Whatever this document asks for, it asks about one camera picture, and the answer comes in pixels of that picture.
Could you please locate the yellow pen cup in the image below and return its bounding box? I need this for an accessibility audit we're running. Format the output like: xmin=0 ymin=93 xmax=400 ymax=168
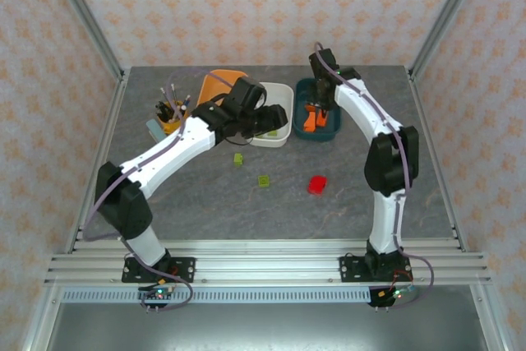
xmin=155 ymin=99 xmax=192 ymax=135

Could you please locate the chunky red lego block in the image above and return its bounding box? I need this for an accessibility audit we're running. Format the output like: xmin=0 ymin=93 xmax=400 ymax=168
xmin=307 ymin=175 xmax=329 ymax=196

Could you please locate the orange plastic container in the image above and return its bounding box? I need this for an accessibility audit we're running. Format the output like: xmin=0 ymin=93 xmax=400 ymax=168
xmin=196 ymin=69 xmax=250 ymax=108

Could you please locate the light blue eraser block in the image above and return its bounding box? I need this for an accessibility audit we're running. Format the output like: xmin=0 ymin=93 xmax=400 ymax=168
xmin=146 ymin=119 xmax=166 ymax=142

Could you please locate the aluminium frame leg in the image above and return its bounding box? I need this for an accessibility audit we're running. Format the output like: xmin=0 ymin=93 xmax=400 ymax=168
xmin=20 ymin=287 xmax=62 ymax=351
xmin=470 ymin=284 xmax=513 ymax=351

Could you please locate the aluminium frame post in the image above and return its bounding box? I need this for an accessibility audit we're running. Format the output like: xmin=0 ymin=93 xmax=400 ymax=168
xmin=43 ymin=0 xmax=126 ymax=81
xmin=408 ymin=0 xmax=490 ymax=81

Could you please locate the aluminium table side rail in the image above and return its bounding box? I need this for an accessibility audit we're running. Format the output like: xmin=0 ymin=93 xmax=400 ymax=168
xmin=65 ymin=69 xmax=132 ymax=256
xmin=406 ymin=67 xmax=469 ymax=253

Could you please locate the purple-grey arm cable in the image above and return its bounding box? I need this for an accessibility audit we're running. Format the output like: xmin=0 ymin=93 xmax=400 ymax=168
xmin=81 ymin=67 xmax=233 ymax=312
xmin=314 ymin=41 xmax=435 ymax=310

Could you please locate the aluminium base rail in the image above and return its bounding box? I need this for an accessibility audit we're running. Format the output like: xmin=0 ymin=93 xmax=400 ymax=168
xmin=44 ymin=238 xmax=493 ymax=288

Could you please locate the dark teal plastic container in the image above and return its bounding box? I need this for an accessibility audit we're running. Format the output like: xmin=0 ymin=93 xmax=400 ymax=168
xmin=293 ymin=77 xmax=343 ymax=142

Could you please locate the white plastic container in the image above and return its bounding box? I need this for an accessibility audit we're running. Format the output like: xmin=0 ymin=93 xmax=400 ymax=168
xmin=246 ymin=81 xmax=295 ymax=149

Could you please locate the grey slotted cable duct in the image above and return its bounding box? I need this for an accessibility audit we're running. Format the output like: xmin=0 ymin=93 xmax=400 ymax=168
xmin=61 ymin=288 xmax=420 ymax=305

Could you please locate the small circuit board with LEDs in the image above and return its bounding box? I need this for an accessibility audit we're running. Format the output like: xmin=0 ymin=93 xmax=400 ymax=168
xmin=137 ymin=284 xmax=178 ymax=307
xmin=369 ymin=284 xmax=416 ymax=309

